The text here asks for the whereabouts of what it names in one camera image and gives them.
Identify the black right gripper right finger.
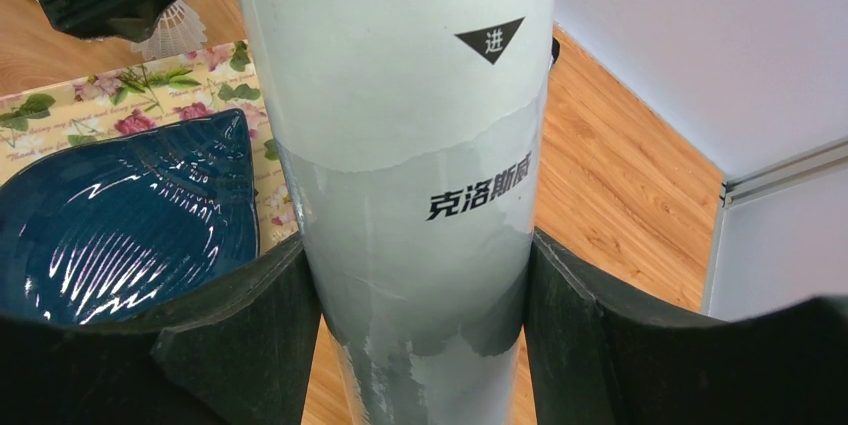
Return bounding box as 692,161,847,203
524,230,847,424

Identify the blue leaf-shaped plate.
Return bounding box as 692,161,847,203
1,109,260,325

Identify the white shuttlecock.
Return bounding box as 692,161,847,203
130,0,207,61

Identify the floral rectangular tray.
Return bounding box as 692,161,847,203
1,41,298,251

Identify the grey shuttlecock tube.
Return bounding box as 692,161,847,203
239,0,554,424

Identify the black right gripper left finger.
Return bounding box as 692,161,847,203
1,235,321,424

